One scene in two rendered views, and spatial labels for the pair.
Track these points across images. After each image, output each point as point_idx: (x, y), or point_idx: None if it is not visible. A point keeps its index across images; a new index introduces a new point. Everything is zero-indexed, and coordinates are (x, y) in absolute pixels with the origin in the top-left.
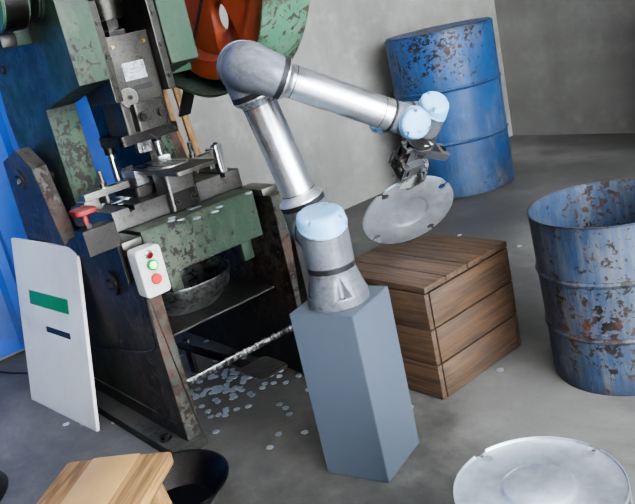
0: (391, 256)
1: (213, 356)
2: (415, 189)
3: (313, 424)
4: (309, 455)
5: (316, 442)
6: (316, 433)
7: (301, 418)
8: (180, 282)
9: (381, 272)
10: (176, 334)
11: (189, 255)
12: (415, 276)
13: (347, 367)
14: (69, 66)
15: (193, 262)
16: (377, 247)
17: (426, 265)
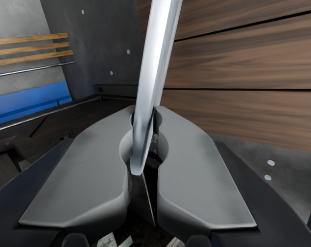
0: (187, 52)
1: (158, 160)
2: (164, 61)
3: (265, 166)
4: (299, 203)
5: (290, 187)
6: (278, 177)
7: (248, 161)
8: (126, 241)
9: (225, 112)
10: (153, 216)
11: (107, 245)
12: None
13: None
14: None
15: (113, 238)
16: (143, 34)
17: (293, 57)
